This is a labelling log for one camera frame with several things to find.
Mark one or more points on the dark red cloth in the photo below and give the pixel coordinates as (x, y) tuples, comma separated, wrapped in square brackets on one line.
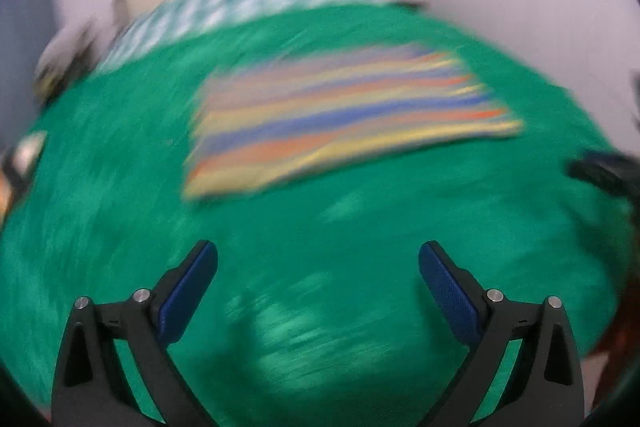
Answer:
[(614, 347)]

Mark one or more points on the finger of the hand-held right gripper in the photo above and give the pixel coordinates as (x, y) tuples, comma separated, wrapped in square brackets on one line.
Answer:
[(600, 172)]

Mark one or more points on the green fuzzy blanket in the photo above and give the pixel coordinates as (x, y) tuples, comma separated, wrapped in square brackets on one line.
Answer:
[(320, 257)]

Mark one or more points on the striped knit sweater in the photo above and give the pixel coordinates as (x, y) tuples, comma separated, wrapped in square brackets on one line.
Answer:
[(345, 117)]

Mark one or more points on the green checked bed sheet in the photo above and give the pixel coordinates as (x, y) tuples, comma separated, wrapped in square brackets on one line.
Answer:
[(240, 4)]

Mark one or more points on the black and white cloth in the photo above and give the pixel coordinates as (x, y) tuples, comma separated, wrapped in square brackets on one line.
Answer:
[(22, 157)]

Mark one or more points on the pile of grey clothes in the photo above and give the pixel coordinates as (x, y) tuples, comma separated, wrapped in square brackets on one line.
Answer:
[(65, 62)]

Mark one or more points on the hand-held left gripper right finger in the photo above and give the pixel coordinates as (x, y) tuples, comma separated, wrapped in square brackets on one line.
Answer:
[(452, 294)]

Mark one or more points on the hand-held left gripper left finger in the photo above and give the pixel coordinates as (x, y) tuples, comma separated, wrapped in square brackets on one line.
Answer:
[(187, 292)]

